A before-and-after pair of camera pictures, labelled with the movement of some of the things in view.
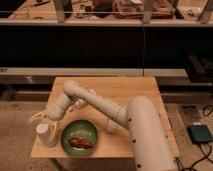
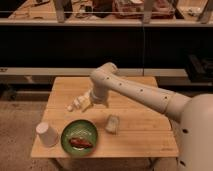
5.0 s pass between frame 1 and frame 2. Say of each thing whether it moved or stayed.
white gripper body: moved
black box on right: stayed
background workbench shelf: stayed
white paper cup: stayed
